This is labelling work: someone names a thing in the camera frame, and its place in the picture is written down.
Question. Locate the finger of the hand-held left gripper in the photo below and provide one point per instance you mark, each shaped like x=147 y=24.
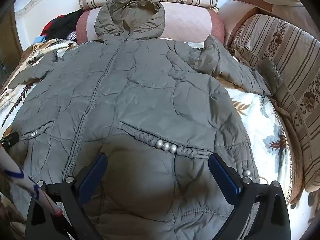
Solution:
x=10 y=140

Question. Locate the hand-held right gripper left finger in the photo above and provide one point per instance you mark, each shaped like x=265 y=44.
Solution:
x=93 y=172

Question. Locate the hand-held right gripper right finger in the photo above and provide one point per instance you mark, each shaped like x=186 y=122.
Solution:
x=225 y=177

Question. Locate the grey-green hooded quilted jacket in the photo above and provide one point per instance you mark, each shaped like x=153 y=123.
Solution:
x=150 y=92

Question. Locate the pile of dark clothes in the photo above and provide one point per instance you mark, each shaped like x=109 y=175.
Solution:
x=62 y=25

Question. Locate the leaf print blanket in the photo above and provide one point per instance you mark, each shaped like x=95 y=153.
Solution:
x=262 y=130

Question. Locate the light blue cloth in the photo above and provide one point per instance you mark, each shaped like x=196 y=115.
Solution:
x=40 y=39

